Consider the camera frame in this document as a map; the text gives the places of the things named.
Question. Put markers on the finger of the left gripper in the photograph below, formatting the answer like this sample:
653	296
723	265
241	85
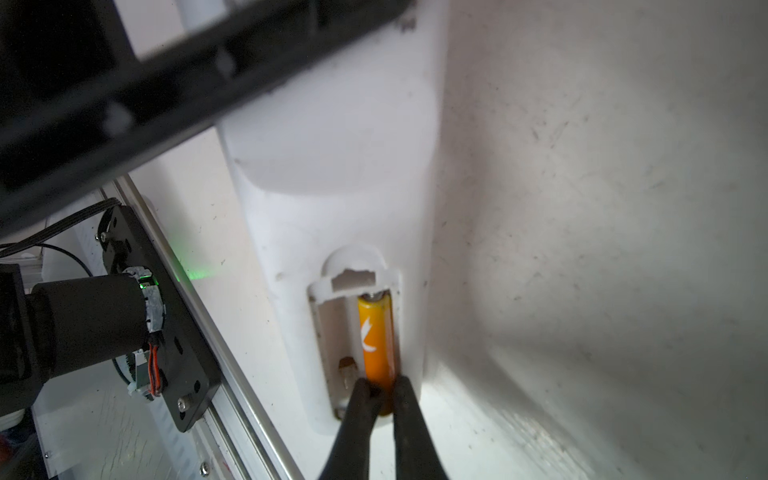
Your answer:
78	108

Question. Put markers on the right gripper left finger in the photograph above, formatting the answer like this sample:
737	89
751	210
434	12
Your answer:
350	453

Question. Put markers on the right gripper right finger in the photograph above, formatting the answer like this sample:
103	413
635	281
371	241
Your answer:
415	454

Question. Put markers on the orange battery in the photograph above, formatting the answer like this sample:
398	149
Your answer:
375	313

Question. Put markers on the white remote control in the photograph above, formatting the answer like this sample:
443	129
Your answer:
335	175

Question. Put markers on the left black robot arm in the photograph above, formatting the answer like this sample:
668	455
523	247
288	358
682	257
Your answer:
60	327

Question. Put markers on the aluminium front rail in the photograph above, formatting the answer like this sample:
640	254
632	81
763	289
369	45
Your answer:
213	414

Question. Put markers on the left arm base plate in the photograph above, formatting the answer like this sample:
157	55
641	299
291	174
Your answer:
185	372

